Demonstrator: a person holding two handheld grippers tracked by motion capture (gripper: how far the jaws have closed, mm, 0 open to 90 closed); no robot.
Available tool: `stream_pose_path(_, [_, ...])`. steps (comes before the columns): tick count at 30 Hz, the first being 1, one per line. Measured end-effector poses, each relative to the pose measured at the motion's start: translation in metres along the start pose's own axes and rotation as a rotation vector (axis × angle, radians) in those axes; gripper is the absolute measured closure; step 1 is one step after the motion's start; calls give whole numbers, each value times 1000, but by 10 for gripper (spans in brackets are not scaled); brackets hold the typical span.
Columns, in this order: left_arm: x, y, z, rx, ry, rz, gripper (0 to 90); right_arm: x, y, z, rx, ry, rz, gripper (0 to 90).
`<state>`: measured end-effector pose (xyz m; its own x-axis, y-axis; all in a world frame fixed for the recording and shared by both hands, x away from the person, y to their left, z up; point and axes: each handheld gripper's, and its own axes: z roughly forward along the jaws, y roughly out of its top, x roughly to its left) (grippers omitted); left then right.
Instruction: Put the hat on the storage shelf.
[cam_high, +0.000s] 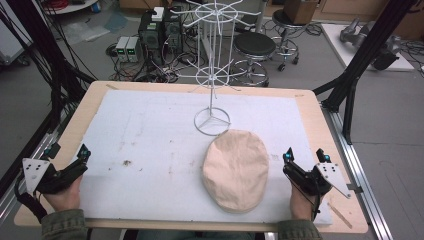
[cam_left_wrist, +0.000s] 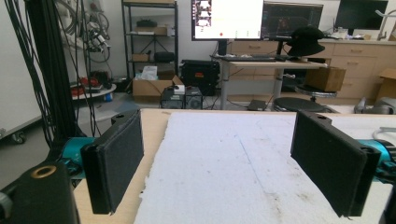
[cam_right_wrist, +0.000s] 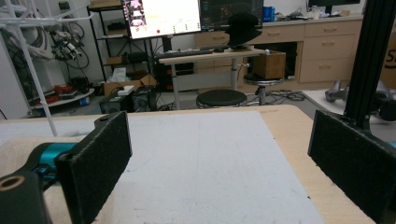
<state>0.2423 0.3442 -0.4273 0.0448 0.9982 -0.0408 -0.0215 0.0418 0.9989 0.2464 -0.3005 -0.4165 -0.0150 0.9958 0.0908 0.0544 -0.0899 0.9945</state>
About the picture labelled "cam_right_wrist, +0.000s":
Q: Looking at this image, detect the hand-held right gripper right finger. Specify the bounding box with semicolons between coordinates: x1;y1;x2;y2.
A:
307;109;396;224

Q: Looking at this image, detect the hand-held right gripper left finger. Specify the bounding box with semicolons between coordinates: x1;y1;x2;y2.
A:
55;110;134;224

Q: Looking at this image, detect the grey controller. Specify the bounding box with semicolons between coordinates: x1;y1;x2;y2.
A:
325;79;349;103

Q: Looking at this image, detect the white round base shelf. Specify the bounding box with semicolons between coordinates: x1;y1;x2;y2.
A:
31;83;96;110

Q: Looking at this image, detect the small white box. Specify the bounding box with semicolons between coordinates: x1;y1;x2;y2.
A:
117;85;135;96

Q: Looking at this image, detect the black computer case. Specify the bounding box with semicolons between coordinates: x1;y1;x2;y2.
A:
99;87;158;114

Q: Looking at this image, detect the open cardboard box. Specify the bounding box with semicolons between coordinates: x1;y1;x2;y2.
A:
103;74;158;96

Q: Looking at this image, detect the large cardboard box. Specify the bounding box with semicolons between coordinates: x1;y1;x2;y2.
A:
380;31;396;90

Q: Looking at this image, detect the white foam mat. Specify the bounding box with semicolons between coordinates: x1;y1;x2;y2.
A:
0;110;326;224

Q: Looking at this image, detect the wooden cabinet with drawers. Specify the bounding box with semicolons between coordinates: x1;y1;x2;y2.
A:
194;15;363;92

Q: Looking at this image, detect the chrome stool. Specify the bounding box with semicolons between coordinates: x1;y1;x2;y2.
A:
243;74;285;106

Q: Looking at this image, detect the black shelf rack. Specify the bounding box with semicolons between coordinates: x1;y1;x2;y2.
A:
87;4;157;82

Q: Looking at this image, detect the black keyboard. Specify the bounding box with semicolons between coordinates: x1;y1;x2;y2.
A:
154;49;214;60

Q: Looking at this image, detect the black round stool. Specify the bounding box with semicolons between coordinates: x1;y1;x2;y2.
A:
195;89;248;109

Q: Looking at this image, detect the wooden standing desk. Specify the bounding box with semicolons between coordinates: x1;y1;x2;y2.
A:
158;46;265;110

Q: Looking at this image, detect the bright computer monitor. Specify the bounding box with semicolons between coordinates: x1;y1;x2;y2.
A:
122;0;203;40

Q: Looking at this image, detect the blue box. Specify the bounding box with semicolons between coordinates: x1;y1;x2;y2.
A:
262;6;276;22

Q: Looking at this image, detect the black hat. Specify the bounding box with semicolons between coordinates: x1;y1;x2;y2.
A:
224;11;263;49

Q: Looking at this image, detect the dark computer monitor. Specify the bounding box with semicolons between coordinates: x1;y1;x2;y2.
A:
199;0;265;32

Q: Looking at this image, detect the bundle of floor cables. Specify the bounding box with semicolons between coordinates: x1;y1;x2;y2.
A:
267;90;307;104

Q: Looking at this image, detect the black aluminium post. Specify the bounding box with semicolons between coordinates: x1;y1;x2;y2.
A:
344;0;396;130

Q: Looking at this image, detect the white metal frame stand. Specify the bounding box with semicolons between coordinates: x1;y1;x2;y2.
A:
0;0;94;138

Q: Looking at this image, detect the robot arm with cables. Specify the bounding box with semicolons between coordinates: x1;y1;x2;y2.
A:
49;29;90;70

